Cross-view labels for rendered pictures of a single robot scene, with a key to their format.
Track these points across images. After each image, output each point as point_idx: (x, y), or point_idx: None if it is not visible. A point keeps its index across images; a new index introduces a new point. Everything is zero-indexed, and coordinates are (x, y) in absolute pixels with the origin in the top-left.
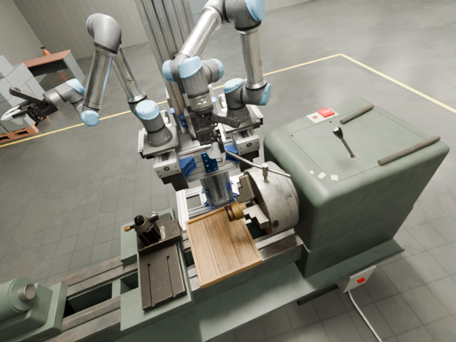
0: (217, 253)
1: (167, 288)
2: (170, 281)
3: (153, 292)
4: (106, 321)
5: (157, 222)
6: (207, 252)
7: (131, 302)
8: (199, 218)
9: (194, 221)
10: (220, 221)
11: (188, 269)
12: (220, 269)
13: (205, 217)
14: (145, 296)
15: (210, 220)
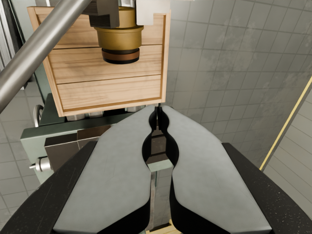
0: (130, 73)
1: (164, 139)
2: (159, 136)
3: (163, 151)
4: (151, 174)
5: (64, 160)
6: (124, 86)
7: (153, 164)
8: (57, 92)
9: (60, 100)
10: (71, 53)
11: (133, 110)
12: (152, 74)
13: (55, 79)
14: (163, 157)
15: (62, 71)
